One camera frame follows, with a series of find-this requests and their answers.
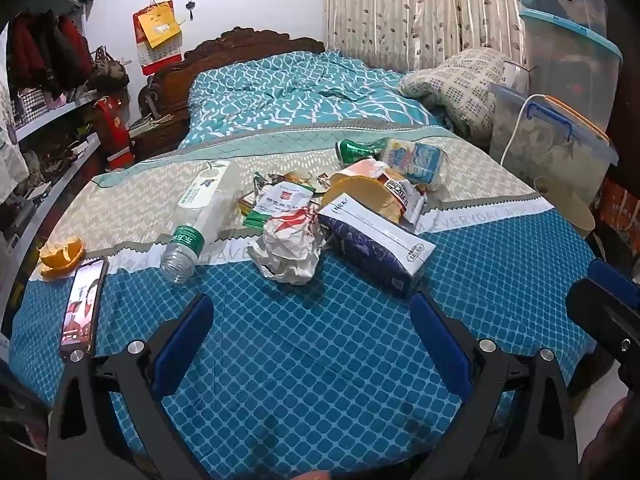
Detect teal patterned quilt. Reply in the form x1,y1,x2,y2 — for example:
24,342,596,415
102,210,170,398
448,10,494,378
177,50,453,148

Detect light blue white tissue packet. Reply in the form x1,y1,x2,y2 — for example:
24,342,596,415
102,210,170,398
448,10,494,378
379,139,447,192

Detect large blue-lidded clear storage box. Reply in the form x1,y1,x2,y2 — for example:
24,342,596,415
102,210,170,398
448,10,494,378
515,0,623,111

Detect red yellow wall calendar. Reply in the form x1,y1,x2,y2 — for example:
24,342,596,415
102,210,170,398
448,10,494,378
132,0,184,77

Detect navy tissue pack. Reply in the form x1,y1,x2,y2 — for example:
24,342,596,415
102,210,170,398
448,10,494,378
317,198,436,296

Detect white paper packet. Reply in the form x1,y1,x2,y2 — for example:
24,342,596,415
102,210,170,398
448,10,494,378
254,182,317,222

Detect pink paper noodle cup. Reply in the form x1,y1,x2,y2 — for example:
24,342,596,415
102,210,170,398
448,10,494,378
320,157,403,224

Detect smartphone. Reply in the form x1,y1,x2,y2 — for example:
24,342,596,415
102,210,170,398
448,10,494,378
59,257,109,359

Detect floral white cloth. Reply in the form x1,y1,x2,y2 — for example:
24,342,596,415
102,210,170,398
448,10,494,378
0,25,32,188

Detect brown handbag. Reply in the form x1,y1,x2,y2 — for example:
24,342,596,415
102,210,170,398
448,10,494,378
89,46,131,92

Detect grey shelf rack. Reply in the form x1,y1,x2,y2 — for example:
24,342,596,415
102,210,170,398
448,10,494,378
0,87,108,341

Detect white red paper wrapper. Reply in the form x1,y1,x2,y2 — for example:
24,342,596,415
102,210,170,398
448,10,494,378
247,204,325,286

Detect orange peel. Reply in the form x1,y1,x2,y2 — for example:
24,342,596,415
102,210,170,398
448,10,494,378
39,236,84,279

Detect crushed green can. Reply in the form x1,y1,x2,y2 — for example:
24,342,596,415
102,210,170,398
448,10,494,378
335,137,392,167

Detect beige trash bin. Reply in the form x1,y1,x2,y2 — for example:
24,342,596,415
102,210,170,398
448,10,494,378
531,175,597,241

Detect orange red bag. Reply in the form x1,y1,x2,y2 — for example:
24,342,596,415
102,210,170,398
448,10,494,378
596,179,640,233

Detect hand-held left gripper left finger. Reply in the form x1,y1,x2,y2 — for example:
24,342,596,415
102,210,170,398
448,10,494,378
46,292,216,480

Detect hanging dark red clothes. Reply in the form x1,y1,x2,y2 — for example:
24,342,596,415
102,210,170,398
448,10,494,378
7,12,93,98

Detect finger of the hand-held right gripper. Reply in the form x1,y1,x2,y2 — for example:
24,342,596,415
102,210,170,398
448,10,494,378
566,278,640,391
587,258,640,306

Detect clear plastic bottle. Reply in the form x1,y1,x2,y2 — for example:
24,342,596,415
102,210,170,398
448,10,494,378
160,159,242,285

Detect white cable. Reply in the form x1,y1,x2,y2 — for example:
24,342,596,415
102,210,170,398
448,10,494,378
501,92,551,162

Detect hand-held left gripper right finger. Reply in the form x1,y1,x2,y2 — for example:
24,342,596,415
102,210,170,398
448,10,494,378
409,291,583,480

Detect leaf print curtain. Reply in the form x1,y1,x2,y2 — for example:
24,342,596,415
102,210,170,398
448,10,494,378
322,0,526,66

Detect patterned beige pillow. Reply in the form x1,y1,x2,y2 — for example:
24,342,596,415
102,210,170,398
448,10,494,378
399,49,507,142

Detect red gift box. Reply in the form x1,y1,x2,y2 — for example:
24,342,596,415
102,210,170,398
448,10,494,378
94,96,137,171

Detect person's right hand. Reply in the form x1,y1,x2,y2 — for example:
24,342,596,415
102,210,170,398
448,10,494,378
580,397,640,480

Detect green sachet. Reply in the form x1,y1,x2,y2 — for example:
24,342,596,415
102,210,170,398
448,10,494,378
243,207,273,232

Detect carved wooden headboard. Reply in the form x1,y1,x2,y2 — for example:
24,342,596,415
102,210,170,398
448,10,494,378
137,27,326,153

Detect orange white snack wrapper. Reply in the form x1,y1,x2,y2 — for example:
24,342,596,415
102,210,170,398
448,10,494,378
384,169,429,227

